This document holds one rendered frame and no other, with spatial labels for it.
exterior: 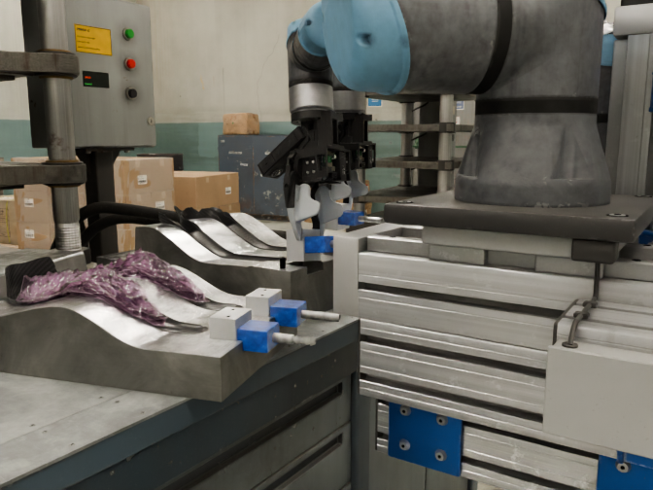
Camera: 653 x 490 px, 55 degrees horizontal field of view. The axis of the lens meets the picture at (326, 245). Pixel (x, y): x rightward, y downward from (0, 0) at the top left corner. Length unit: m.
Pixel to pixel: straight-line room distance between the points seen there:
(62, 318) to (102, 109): 1.06
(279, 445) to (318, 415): 0.11
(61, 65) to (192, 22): 8.17
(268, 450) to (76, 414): 0.37
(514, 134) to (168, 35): 9.48
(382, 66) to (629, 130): 0.37
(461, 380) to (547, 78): 0.30
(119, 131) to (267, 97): 7.03
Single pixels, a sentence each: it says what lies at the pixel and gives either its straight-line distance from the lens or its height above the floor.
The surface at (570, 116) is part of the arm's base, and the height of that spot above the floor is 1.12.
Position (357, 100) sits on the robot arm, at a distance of 1.31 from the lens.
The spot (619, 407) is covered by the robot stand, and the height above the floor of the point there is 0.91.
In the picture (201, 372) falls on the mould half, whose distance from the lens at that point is 0.75.
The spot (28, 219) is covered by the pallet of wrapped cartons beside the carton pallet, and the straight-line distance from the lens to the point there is 5.66.
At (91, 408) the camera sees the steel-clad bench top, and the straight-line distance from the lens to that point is 0.77.
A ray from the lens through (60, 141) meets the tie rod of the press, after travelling 1.59.
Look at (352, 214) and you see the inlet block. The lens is 1.31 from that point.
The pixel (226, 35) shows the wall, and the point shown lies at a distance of 9.30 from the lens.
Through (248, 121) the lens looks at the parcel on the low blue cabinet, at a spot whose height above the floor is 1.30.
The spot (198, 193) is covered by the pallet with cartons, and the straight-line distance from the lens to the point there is 5.69.
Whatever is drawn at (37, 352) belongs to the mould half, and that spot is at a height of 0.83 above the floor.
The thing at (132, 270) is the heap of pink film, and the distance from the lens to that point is 0.97.
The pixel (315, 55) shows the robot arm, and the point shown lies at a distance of 0.98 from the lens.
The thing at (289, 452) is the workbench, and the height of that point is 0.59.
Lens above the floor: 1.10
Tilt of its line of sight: 10 degrees down
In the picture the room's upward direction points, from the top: straight up
